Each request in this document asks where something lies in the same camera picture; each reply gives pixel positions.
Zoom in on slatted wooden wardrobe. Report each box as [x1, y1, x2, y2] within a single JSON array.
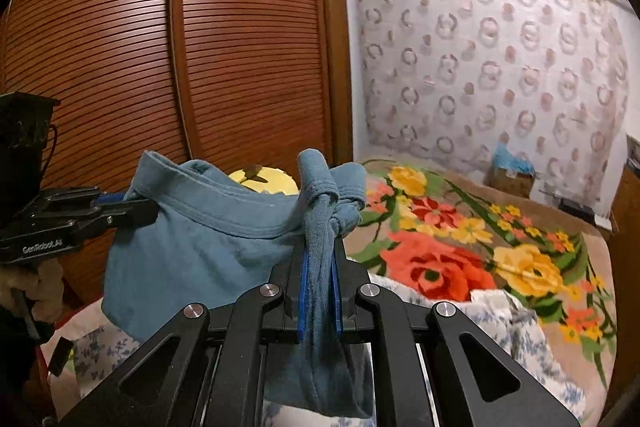
[[0, 0, 354, 308]]

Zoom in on black strap tag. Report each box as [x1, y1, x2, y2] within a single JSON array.
[[49, 338, 72, 376]]

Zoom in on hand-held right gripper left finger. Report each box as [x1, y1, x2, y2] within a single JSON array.
[[57, 248, 308, 427]]

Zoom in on colourful flower print blanket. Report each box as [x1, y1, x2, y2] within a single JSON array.
[[345, 159, 618, 389]]

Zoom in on blue plastic bag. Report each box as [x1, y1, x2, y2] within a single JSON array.
[[493, 142, 539, 176]]

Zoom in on small cardboard box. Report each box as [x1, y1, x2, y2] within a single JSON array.
[[487, 167, 535, 201]]

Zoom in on person's left forearm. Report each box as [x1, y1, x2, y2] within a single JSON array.
[[0, 256, 65, 324]]

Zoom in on wooden sideboard cabinet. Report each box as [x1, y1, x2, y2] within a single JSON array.
[[610, 134, 640, 235]]

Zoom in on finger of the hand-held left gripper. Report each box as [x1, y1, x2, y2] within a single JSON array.
[[97, 198, 159, 232], [91, 190, 127, 208]]

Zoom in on circle print curtain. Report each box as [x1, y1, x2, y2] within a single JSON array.
[[350, 0, 631, 180]]

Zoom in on yellow round cushion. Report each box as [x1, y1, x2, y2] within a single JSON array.
[[228, 164, 300, 196]]

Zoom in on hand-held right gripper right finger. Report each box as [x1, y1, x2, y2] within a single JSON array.
[[330, 246, 586, 427]]

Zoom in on blue floral white bedsheet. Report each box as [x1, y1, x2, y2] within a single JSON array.
[[40, 274, 587, 427]]

